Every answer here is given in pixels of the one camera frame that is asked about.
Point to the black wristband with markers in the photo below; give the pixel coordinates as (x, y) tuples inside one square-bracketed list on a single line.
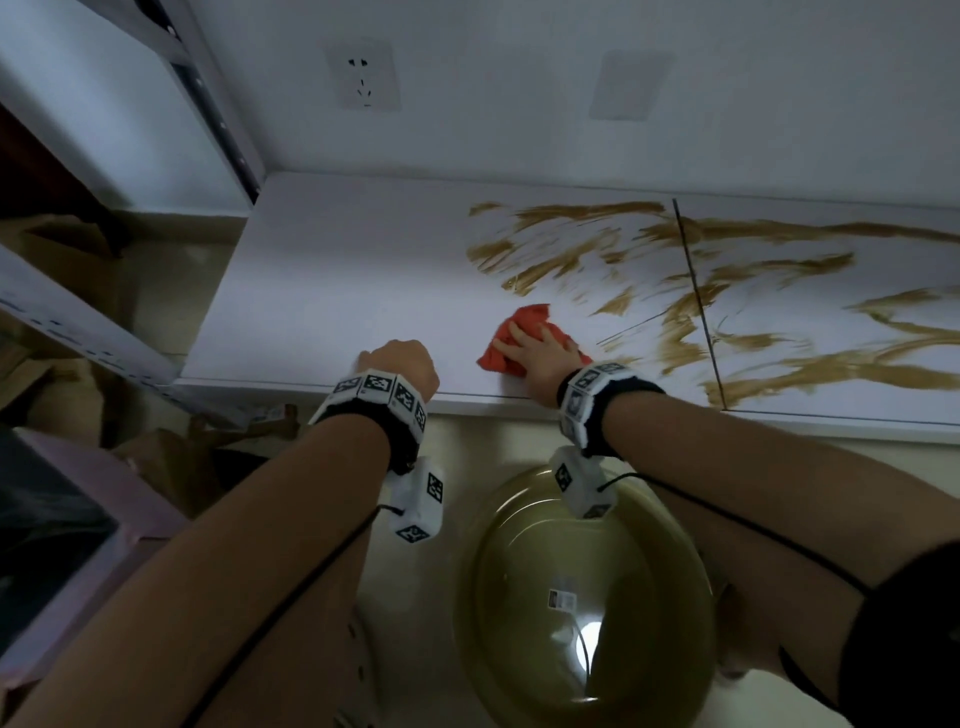
[(375, 416), (596, 401)]

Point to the blank white wall plate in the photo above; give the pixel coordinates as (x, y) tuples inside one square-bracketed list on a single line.
[(630, 85)]

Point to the pink box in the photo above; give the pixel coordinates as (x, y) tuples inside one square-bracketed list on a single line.
[(112, 495)]

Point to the person's right forearm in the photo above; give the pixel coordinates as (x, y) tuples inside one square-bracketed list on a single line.
[(765, 495)]

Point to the red cleaning cloth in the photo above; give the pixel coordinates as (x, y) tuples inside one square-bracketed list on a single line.
[(517, 326)]

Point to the person's left forearm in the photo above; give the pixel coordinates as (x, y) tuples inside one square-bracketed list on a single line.
[(225, 577)]

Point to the person's left hand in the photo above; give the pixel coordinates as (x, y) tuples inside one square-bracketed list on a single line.
[(401, 364)]

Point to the person's right hand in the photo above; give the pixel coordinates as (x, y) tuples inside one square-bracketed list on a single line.
[(547, 367)]

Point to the yellow plastic basin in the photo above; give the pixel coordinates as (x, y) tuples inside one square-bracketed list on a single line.
[(525, 570)]

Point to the white metal shelf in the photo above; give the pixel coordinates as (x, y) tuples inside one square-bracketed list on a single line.
[(337, 285)]

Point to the dark green labelled box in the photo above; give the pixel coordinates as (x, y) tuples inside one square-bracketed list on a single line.
[(45, 540)]

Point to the black right wristband with markers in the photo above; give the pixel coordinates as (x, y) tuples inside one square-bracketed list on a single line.
[(596, 401)]

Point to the black left wristband with markers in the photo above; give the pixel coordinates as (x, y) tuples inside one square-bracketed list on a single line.
[(375, 416)]

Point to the pile of cardboard boxes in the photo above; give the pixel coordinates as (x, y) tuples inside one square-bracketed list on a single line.
[(67, 255)]

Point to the white wall socket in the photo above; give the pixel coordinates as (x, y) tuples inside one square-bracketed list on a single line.
[(362, 75)]

